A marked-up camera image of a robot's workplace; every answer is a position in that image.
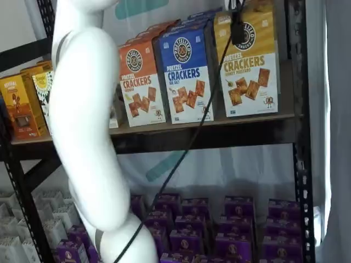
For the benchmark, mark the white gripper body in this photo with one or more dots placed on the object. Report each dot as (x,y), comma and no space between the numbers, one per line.
(229,3)

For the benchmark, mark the purple Annie's snack box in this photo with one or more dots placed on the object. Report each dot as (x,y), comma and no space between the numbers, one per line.
(196,206)
(138,205)
(283,209)
(160,219)
(168,202)
(282,228)
(279,250)
(159,237)
(190,223)
(186,241)
(234,226)
(238,205)
(233,248)
(71,252)
(78,235)
(175,258)

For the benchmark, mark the blue sea salt crackers box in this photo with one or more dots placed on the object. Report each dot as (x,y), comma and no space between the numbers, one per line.
(204,16)
(183,82)
(186,26)

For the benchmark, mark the white backdrop with teal print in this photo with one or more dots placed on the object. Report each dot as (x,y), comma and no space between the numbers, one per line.
(246,170)

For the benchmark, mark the white carton box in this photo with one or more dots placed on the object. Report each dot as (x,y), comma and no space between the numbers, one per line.
(30,253)
(49,198)
(61,216)
(11,250)
(55,233)
(6,202)
(8,227)

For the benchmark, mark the orange brown snack box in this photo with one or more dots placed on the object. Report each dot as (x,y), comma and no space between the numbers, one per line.
(45,63)
(30,69)
(19,109)

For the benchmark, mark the wooden shelf board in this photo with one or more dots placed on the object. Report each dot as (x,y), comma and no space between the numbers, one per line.
(192,124)

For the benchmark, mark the yellow honey mustard crackers box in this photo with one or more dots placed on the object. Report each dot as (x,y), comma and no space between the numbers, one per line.
(252,82)

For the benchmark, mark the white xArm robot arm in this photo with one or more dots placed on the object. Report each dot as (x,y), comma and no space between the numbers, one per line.
(82,109)

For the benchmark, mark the grey white curtain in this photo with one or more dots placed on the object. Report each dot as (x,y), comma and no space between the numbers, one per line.
(334,137)

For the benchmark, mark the Simple Mills sweet thins box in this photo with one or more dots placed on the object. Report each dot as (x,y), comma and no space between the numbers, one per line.
(41,82)

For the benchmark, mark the black metal shelf rack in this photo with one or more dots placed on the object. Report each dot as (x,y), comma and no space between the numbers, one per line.
(300,82)

